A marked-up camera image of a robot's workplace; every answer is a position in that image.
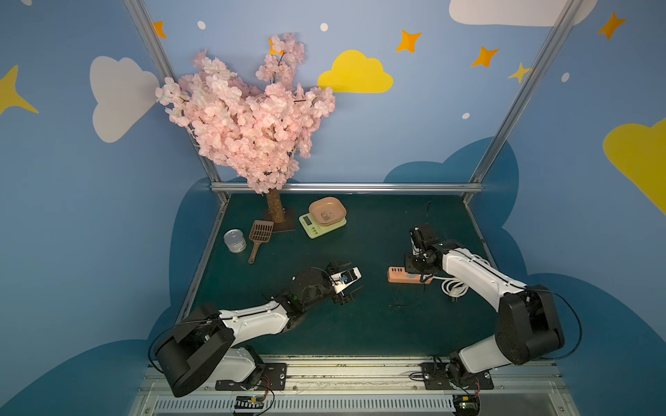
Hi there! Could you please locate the orange power strip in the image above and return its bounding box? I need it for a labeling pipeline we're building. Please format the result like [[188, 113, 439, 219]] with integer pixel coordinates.
[[387, 267, 433, 284]]

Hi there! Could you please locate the green electronic kitchen scale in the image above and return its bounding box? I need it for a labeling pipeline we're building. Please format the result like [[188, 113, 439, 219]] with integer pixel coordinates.
[[298, 213, 347, 239]]

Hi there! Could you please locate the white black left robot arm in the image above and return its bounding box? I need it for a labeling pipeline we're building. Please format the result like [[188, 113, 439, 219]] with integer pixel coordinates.
[[148, 263, 362, 398]]

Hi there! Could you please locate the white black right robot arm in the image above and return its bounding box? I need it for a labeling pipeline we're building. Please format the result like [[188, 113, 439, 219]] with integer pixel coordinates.
[[405, 224, 565, 380]]

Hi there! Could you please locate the pink panda pet bowl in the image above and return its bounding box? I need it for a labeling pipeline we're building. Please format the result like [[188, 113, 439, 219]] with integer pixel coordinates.
[[309, 197, 347, 226]]

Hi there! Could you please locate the brown plastic litter scoop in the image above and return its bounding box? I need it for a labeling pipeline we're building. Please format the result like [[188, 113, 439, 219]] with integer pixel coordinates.
[[248, 220, 274, 265]]

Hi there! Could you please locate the silver tin can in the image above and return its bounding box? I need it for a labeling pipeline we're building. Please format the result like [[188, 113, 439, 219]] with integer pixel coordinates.
[[223, 229, 246, 253]]

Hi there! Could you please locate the small black controller box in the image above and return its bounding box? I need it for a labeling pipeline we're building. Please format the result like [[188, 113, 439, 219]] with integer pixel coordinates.
[[453, 395, 480, 416]]

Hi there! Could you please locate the artificial cherry blossom tree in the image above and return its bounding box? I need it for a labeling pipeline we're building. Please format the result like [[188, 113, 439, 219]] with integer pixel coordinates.
[[155, 34, 336, 224]]

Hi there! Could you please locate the white power strip cord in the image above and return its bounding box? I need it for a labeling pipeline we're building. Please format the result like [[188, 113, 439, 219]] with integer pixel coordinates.
[[431, 275, 469, 300]]

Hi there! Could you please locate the dark metal tree base plate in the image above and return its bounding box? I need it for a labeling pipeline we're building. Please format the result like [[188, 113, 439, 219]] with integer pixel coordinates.
[[262, 206, 298, 233]]

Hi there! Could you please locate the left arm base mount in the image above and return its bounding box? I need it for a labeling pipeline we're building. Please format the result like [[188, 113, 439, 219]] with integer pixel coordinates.
[[213, 346, 287, 391]]

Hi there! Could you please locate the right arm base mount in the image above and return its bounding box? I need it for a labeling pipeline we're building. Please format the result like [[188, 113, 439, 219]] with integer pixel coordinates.
[[410, 353, 494, 392]]

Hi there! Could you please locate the aluminium frame rail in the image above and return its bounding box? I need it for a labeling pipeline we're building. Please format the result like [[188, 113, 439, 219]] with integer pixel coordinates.
[[210, 181, 485, 195]]

